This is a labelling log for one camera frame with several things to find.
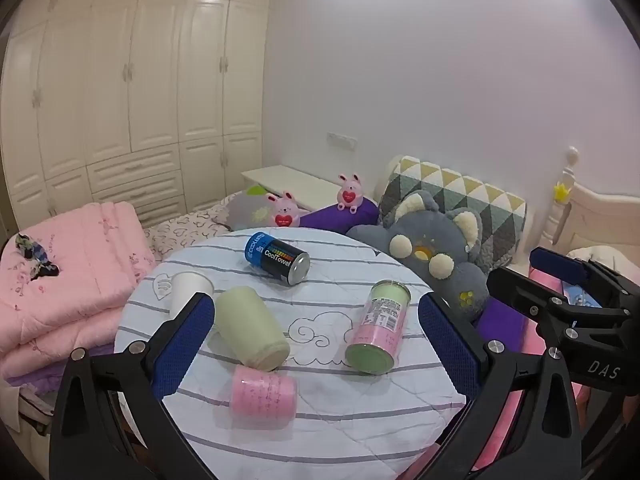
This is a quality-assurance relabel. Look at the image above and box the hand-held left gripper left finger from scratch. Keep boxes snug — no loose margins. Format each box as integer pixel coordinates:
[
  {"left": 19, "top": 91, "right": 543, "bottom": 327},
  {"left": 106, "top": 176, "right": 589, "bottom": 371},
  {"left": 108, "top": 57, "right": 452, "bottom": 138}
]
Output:
[{"left": 47, "top": 291, "right": 216, "bottom": 480}]

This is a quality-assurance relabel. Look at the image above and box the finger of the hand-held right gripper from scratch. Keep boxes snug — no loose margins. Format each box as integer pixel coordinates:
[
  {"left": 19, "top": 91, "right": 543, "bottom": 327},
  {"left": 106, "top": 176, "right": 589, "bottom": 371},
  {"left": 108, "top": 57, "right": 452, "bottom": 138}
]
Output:
[
  {"left": 486, "top": 266, "right": 583, "bottom": 333},
  {"left": 529, "top": 246, "right": 632, "bottom": 306}
]

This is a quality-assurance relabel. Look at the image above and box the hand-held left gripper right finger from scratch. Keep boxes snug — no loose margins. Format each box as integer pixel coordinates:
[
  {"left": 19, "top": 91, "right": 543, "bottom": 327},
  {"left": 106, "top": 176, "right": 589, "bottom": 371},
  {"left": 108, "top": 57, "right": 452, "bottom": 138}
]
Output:
[{"left": 405, "top": 292, "right": 584, "bottom": 480}]

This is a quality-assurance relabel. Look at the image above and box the pale green cup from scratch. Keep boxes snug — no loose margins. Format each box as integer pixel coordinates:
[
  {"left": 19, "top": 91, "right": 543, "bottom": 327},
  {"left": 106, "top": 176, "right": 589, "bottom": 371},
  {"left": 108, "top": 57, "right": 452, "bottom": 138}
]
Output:
[{"left": 214, "top": 286, "right": 292, "bottom": 372}]

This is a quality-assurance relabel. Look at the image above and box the white paper cup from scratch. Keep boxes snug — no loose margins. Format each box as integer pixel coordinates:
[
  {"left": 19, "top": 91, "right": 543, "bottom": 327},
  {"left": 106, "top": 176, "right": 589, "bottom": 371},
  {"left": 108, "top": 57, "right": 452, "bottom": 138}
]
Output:
[{"left": 169, "top": 271, "right": 215, "bottom": 321}]

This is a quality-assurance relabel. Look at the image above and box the pink cup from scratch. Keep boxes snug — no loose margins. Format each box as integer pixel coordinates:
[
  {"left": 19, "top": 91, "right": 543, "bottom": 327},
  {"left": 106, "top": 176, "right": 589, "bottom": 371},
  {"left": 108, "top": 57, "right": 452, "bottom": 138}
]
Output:
[{"left": 230, "top": 365, "right": 298, "bottom": 418}]

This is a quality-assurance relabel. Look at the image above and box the purple cloth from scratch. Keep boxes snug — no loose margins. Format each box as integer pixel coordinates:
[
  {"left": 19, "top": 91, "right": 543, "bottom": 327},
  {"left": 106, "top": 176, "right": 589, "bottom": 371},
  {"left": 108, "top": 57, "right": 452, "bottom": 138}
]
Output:
[{"left": 474, "top": 297, "right": 540, "bottom": 358}]

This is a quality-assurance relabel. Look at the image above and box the cream bed headboard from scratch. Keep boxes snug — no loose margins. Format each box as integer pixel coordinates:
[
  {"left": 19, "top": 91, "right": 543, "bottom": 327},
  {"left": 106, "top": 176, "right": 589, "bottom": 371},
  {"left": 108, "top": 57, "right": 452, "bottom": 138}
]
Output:
[{"left": 545, "top": 146, "right": 640, "bottom": 261}]

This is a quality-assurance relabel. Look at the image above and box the pink and green canister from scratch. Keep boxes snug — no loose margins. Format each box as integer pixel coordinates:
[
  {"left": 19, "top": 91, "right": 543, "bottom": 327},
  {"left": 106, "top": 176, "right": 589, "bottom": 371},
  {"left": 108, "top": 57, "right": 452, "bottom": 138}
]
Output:
[{"left": 345, "top": 279, "right": 412, "bottom": 375}]

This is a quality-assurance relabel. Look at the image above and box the pink blanket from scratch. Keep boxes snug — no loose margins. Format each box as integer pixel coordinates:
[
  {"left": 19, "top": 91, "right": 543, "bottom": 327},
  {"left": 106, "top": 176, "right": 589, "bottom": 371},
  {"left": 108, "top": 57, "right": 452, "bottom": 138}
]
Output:
[{"left": 467, "top": 267, "right": 601, "bottom": 480}]

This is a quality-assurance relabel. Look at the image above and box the triangle pattern cushion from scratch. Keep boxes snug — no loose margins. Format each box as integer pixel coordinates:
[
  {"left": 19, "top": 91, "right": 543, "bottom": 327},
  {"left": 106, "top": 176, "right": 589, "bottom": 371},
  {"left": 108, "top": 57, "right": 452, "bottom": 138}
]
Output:
[{"left": 377, "top": 156, "right": 529, "bottom": 269}]

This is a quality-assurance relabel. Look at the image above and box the heart print bed sheet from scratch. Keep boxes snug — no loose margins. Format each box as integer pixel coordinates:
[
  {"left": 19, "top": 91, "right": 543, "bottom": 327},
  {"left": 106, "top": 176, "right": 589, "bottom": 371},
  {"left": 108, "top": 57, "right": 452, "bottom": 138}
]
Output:
[{"left": 145, "top": 195, "right": 236, "bottom": 262}]

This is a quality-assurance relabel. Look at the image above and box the grey cat plush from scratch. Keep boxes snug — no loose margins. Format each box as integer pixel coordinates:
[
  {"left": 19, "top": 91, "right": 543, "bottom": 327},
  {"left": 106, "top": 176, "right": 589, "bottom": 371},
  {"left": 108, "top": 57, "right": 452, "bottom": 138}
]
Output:
[{"left": 346, "top": 190, "right": 492, "bottom": 322}]

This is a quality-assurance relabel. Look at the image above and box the folded pink quilt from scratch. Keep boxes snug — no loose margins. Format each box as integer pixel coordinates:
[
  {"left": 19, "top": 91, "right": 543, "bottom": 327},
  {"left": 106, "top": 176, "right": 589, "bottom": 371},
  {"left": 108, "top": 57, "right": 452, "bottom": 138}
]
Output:
[{"left": 0, "top": 201, "right": 161, "bottom": 386}]

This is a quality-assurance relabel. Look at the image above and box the blue and black can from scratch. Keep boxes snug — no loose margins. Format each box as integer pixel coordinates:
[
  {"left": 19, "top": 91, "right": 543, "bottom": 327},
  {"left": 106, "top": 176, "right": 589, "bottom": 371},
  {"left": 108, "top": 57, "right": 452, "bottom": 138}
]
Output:
[{"left": 244, "top": 231, "right": 311, "bottom": 287}]

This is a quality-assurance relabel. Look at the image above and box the grey pillow with green print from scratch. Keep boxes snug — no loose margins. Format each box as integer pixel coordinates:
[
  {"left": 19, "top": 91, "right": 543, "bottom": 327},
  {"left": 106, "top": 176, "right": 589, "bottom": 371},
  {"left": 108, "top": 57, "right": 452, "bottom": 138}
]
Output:
[{"left": 223, "top": 185, "right": 312, "bottom": 232}]

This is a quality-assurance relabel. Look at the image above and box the pink bunny plush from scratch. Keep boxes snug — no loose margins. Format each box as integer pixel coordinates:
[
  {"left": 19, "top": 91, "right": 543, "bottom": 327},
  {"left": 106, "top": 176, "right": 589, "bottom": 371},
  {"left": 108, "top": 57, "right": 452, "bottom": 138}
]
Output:
[
  {"left": 336, "top": 173, "right": 365, "bottom": 212},
  {"left": 265, "top": 191, "right": 302, "bottom": 228}
]

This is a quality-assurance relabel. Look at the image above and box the dark patterned cloth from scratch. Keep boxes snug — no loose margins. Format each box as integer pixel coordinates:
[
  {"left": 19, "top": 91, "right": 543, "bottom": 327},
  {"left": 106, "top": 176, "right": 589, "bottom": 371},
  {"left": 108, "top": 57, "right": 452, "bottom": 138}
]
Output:
[{"left": 14, "top": 232, "right": 60, "bottom": 278}]

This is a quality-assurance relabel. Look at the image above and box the purple pillow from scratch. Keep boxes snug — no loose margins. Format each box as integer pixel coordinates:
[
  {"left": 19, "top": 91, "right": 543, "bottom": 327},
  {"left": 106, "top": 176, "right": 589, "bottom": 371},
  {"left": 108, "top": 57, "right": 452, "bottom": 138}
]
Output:
[{"left": 299, "top": 197, "right": 381, "bottom": 235}]

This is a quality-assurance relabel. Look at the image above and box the white bedside table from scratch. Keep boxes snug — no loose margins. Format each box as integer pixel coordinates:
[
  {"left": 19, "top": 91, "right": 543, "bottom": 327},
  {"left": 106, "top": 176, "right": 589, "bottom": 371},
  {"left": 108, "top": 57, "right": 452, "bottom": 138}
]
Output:
[{"left": 241, "top": 165, "right": 346, "bottom": 212}]

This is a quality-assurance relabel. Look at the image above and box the cream wardrobe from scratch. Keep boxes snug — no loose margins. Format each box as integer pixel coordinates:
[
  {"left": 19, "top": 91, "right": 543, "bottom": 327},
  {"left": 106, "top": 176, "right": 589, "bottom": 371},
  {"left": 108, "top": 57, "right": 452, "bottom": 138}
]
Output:
[{"left": 0, "top": 0, "right": 275, "bottom": 233}]

